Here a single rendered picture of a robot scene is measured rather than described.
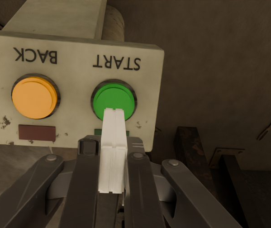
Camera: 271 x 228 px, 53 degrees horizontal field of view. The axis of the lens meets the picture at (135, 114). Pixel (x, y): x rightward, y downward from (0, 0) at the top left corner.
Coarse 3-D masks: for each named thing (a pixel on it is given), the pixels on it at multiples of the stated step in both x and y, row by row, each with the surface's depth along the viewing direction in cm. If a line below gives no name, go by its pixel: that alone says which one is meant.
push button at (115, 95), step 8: (104, 88) 26; (112, 88) 26; (120, 88) 26; (96, 96) 26; (104, 96) 26; (112, 96) 26; (120, 96) 26; (128, 96) 26; (96, 104) 26; (104, 104) 26; (112, 104) 26; (120, 104) 26; (128, 104) 26; (96, 112) 27; (128, 112) 27
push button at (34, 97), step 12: (24, 84) 25; (36, 84) 25; (48, 84) 25; (12, 96) 26; (24, 96) 25; (36, 96) 25; (48, 96) 26; (24, 108) 26; (36, 108) 26; (48, 108) 26
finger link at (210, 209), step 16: (176, 160) 15; (176, 176) 13; (192, 176) 13; (176, 192) 13; (192, 192) 12; (208, 192) 12; (176, 208) 13; (192, 208) 11; (208, 208) 11; (224, 208) 11; (176, 224) 13; (192, 224) 11; (208, 224) 10; (224, 224) 10
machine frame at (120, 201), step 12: (216, 180) 123; (252, 180) 125; (264, 180) 126; (252, 192) 120; (264, 192) 121; (120, 204) 133; (228, 204) 114; (264, 204) 116; (120, 216) 140; (264, 216) 112
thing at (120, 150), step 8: (120, 112) 21; (120, 120) 19; (120, 128) 18; (120, 136) 16; (120, 144) 15; (120, 152) 15; (120, 160) 15; (120, 168) 15; (112, 176) 16; (120, 176) 16; (112, 184) 16; (120, 184) 16; (120, 192) 16
